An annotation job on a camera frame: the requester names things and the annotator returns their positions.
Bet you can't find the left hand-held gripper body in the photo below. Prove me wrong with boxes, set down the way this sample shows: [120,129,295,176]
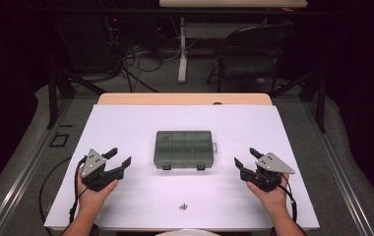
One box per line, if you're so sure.
[81,148,124,193]

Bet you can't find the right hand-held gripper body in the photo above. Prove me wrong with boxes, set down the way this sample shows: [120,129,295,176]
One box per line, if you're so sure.
[240,151,296,193]

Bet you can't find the grey translucent compartment box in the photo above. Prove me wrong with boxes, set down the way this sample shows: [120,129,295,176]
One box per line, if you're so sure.
[153,130,218,171]

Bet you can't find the person's left hand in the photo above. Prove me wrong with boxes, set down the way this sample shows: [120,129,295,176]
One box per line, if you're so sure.
[77,178,120,212]

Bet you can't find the person's right hand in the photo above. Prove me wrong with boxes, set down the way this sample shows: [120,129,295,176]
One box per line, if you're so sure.
[246,175,290,214]

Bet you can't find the white table cover sheet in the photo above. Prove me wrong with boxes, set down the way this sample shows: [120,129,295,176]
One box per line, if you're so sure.
[43,103,321,230]

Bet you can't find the black metal stand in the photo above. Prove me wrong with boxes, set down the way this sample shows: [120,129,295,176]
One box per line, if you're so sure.
[45,70,107,131]
[272,70,327,134]

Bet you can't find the person's white clothing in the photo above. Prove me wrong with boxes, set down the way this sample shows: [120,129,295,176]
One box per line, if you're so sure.
[155,228,222,236]

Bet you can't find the black folding chair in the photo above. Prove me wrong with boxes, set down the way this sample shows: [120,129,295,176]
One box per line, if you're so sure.
[206,24,296,94]

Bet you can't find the dark computer tower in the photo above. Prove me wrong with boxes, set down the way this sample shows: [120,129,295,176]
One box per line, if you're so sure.
[53,13,124,75]

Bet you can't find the white desk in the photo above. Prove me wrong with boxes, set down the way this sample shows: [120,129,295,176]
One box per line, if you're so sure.
[158,0,309,85]

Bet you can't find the left hand-held gripper cable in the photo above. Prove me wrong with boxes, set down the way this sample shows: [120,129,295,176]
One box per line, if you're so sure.
[68,156,89,236]

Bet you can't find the hand-held gripper cable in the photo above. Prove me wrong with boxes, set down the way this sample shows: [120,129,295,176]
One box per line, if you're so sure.
[68,156,89,236]
[275,173,299,227]

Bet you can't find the right hand-held gripper cable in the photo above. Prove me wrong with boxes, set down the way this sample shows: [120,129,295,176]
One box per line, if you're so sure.
[275,173,299,227]

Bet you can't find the black floor cable loop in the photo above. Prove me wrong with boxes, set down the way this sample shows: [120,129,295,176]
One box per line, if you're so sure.
[38,156,73,236]

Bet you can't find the aluminium floor rail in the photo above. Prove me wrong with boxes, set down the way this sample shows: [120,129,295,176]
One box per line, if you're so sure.
[0,97,75,236]
[301,101,374,236]

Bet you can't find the tangle of floor cables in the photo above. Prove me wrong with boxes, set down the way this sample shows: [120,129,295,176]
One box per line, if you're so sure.
[109,19,176,93]

